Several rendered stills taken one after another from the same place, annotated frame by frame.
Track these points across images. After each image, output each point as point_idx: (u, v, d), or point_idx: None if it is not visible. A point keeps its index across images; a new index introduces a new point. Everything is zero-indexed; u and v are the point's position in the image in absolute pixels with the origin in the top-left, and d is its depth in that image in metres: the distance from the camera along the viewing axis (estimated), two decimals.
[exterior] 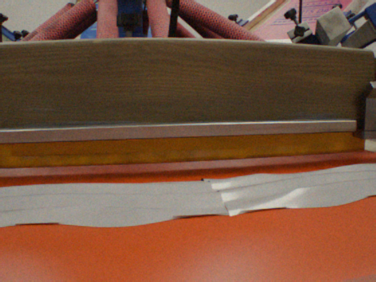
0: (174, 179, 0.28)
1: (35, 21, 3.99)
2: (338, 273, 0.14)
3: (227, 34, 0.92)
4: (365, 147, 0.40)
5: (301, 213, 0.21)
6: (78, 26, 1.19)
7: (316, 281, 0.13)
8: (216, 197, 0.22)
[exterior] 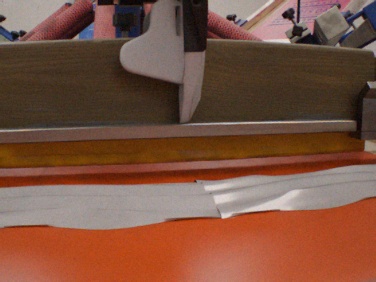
0: (167, 180, 0.28)
1: (34, 21, 3.98)
2: (330, 278, 0.14)
3: (225, 34, 0.92)
4: None
5: (295, 216, 0.20)
6: (76, 26, 1.18)
7: None
8: (208, 199, 0.22)
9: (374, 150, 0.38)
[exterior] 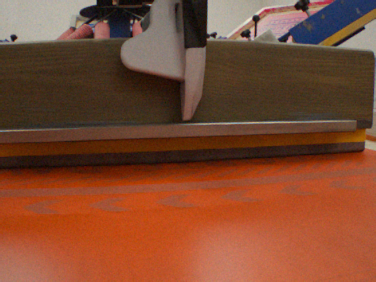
0: None
1: (37, 38, 4.29)
2: None
3: None
4: None
5: None
6: None
7: None
8: None
9: None
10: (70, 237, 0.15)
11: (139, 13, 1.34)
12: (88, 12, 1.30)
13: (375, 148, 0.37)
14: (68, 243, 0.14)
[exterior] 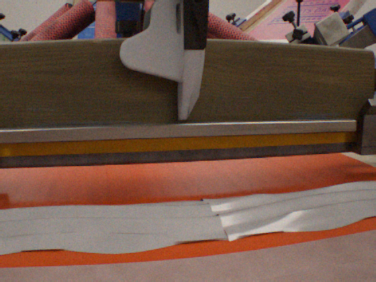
0: (174, 198, 0.29)
1: (32, 17, 3.96)
2: None
3: (225, 37, 0.92)
4: (362, 159, 0.40)
5: (298, 238, 0.21)
6: None
7: None
8: (216, 221, 0.22)
9: (373, 162, 0.39)
10: None
11: None
12: None
13: None
14: None
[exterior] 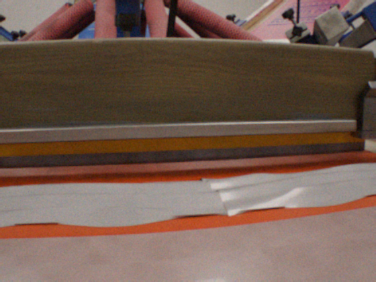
0: (172, 179, 0.28)
1: (33, 21, 3.98)
2: None
3: (225, 34, 0.92)
4: None
5: (300, 213, 0.21)
6: (76, 26, 1.19)
7: None
8: (215, 197, 0.22)
9: (374, 150, 0.38)
10: None
11: None
12: None
13: None
14: None
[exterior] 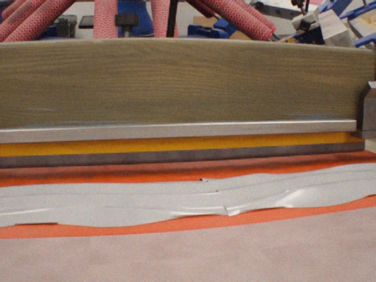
0: (172, 179, 0.28)
1: None
2: None
3: (229, 19, 0.88)
4: None
5: (300, 213, 0.21)
6: None
7: None
8: (215, 197, 0.22)
9: (374, 150, 0.38)
10: None
11: None
12: None
13: None
14: None
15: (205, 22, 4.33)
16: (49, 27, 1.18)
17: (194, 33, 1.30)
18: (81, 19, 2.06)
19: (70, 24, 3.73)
